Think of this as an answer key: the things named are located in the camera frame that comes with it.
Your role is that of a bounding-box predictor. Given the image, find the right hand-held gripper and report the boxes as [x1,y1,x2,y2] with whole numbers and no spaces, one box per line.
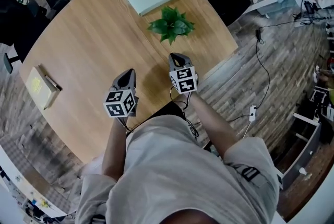
[169,52,200,95]

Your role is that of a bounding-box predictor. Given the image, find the green plant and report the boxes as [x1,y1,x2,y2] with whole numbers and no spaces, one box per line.
[146,6,196,46]

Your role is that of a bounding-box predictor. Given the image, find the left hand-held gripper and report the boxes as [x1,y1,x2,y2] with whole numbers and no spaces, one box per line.
[103,68,140,120]

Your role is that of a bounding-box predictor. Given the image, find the grey drawer cabinet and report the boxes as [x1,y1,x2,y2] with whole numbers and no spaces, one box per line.
[278,112,334,192]

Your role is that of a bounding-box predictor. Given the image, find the black floor cable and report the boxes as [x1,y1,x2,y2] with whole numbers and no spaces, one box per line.
[254,16,330,111]

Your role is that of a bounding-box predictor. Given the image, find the person's left forearm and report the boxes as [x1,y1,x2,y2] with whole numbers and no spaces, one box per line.
[101,116,132,182]

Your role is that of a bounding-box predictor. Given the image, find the beige book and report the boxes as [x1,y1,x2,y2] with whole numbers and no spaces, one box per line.
[25,66,59,111]

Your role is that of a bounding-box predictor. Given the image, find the person's grey shirt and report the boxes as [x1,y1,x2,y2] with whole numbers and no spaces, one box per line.
[75,115,282,224]

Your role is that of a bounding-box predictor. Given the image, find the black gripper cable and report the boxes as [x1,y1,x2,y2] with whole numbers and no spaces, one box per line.
[169,86,200,142]

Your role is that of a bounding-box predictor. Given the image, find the white power strip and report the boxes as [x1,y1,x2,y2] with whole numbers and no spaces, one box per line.
[248,104,257,122]

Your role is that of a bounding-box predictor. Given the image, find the white table with checkered cloth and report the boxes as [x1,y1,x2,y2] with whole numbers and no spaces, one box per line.
[0,136,77,219]

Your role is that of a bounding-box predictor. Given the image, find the person's right forearm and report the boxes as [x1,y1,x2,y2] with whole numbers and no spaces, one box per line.
[186,91,238,159]

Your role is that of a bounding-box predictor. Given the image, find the person's black trousers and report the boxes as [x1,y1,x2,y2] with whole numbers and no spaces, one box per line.
[140,100,189,125]

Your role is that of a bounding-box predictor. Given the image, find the black pen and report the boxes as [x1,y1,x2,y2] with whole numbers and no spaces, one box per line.
[44,74,63,92]

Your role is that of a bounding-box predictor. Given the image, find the wooden table with white legs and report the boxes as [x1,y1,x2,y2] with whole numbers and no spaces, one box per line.
[19,0,240,166]

